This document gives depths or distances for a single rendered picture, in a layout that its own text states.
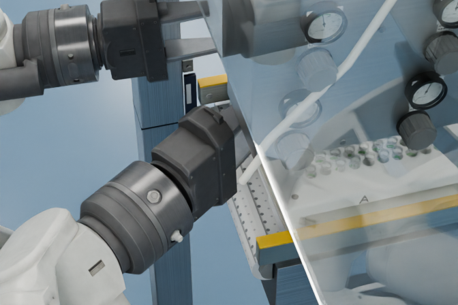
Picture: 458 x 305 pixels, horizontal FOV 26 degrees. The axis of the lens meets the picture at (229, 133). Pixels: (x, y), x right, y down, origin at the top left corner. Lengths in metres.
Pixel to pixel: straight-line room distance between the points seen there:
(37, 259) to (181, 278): 0.77
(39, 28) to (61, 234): 0.30
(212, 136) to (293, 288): 0.30
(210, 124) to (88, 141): 1.46
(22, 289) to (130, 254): 0.12
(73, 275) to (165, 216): 0.10
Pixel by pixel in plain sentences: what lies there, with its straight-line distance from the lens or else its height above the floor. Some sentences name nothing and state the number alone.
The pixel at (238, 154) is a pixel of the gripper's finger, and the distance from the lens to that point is 1.03.
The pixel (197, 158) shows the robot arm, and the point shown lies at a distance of 0.94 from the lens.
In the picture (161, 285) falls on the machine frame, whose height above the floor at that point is 0.41.
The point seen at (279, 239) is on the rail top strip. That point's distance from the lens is 1.11.
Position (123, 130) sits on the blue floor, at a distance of 2.41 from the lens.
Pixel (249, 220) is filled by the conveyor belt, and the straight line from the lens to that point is 1.18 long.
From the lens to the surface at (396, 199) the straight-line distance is 0.38.
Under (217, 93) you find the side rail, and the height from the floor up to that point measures 0.82.
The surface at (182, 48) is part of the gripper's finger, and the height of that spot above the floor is 0.96.
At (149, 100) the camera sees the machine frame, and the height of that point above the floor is 0.81.
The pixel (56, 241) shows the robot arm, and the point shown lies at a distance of 0.87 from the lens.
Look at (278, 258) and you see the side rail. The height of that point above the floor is 0.81.
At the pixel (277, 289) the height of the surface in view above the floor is 0.75.
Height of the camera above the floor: 1.70
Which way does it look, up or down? 46 degrees down
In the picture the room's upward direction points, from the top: straight up
